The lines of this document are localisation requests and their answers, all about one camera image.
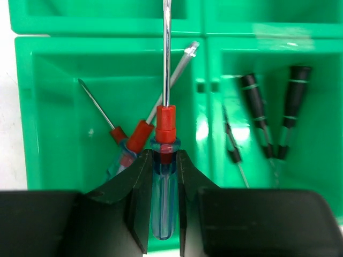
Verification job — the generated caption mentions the blue screwdriver thin shaft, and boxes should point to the blue screwdriver thin shaft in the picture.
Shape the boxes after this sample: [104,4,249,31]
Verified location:
[77,78,129,150]

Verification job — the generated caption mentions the black green precision screwdriver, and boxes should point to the black green precision screwdriver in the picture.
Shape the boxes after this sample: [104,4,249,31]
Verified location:
[240,73,274,159]

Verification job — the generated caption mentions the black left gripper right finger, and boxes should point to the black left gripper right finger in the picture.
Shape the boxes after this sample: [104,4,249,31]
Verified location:
[176,150,342,256]

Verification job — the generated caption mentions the green six-compartment bin tray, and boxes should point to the green six-compartment bin tray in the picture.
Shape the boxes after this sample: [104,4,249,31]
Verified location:
[9,1,342,221]

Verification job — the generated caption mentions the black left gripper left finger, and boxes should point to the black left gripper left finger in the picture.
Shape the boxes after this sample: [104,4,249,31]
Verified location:
[1,150,152,256]

